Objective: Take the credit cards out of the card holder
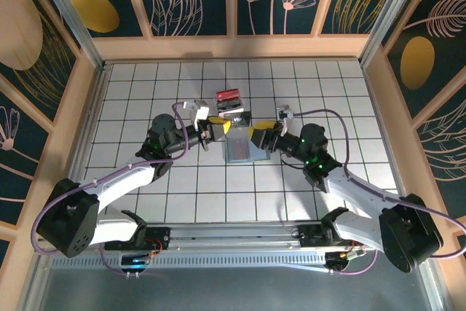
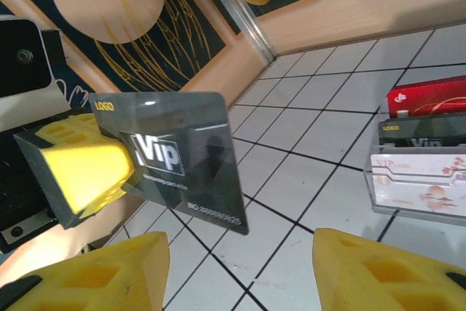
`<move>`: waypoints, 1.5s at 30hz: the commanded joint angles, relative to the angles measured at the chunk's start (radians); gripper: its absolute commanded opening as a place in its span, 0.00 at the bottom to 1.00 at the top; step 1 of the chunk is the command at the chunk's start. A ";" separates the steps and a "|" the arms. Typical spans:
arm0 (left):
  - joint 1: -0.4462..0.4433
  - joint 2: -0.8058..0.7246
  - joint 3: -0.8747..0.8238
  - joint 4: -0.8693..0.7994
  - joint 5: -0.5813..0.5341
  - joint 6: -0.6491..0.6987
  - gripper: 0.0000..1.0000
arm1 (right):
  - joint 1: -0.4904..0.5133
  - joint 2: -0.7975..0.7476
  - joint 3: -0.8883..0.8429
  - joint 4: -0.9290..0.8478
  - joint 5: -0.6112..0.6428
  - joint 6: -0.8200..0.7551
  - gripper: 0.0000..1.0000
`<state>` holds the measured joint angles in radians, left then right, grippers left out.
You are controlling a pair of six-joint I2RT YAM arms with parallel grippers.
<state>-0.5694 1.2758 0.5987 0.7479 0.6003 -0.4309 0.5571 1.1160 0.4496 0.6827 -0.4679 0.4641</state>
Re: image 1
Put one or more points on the aluminium mounting rail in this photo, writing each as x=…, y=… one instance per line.
x=233, y=238

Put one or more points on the plain black card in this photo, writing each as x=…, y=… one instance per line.
x=229, y=104

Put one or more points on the aluminium frame post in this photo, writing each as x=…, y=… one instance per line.
x=391, y=10
x=74, y=23

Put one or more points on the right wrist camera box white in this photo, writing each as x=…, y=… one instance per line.
x=285, y=112

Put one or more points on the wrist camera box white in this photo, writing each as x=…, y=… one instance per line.
x=202, y=109
x=285, y=112

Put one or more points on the aluminium side rail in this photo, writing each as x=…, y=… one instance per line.
x=95, y=107
x=376, y=107

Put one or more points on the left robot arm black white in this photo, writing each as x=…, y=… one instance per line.
x=123, y=180

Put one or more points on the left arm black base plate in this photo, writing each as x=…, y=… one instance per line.
x=160, y=238

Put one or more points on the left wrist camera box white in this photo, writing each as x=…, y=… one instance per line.
x=202, y=109

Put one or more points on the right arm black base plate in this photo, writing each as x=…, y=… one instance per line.
x=309, y=236

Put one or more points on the red card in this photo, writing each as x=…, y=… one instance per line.
x=228, y=94

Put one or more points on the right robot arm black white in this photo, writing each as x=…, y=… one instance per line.
x=364, y=194

